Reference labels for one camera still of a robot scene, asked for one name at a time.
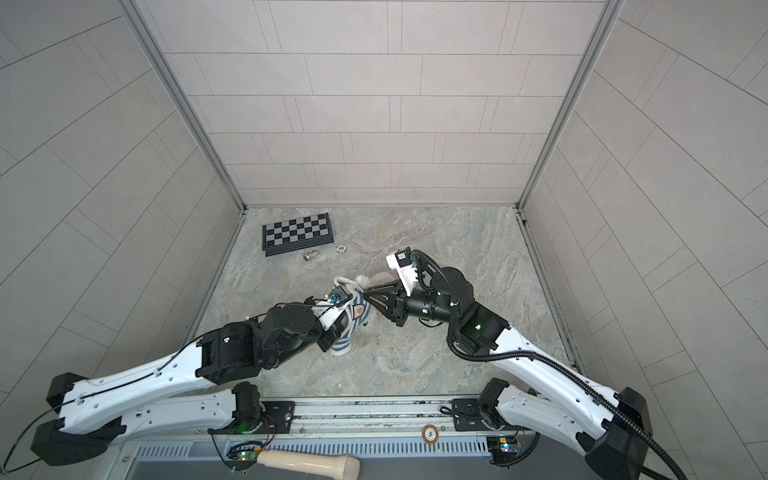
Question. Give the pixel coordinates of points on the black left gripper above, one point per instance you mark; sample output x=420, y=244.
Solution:
x=332, y=336

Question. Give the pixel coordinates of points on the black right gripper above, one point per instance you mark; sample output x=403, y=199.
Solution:
x=399, y=306

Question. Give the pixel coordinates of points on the white plush teddy bear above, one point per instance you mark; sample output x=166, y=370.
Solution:
x=377, y=279

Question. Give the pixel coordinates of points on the blue white striped knit sweater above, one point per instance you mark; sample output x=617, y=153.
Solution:
x=358, y=311

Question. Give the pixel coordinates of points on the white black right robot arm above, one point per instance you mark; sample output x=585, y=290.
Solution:
x=606, y=427

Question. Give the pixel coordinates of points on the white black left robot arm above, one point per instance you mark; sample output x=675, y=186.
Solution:
x=203, y=385

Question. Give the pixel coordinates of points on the small silver metal jar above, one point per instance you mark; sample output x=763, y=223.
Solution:
x=308, y=256

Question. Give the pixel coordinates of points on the folded black chess board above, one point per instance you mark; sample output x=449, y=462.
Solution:
x=296, y=234

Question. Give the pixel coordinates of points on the red round sticker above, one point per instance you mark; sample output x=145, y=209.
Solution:
x=430, y=434

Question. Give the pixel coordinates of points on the left green circuit board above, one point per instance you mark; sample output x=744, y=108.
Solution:
x=244, y=456

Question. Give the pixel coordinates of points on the green circuit board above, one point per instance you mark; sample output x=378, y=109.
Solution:
x=244, y=456
x=504, y=452

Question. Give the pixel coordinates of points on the right green circuit board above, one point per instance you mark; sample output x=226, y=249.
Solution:
x=504, y=452

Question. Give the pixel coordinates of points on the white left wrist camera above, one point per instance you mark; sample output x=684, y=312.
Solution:
x=338, y=297

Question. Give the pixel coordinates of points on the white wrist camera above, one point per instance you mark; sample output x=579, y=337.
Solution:
x=338, y=297
x=403, y=264

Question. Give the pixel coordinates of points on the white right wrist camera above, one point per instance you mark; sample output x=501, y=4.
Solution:
x=403, y=264

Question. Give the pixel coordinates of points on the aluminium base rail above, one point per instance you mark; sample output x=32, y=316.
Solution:
x=370, y=427

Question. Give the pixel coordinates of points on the beige wooden handle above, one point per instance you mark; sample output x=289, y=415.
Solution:
x=334, y=467

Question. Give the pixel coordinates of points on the aluminium corner frame post left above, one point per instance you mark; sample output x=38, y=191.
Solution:
x=150, y=47

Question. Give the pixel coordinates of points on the aluminium corner frame post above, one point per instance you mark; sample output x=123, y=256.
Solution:
x=150, y=47
x=606, y=20

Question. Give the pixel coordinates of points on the aluminium corner frame post right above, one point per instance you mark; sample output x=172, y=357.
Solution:
x=606, y=20

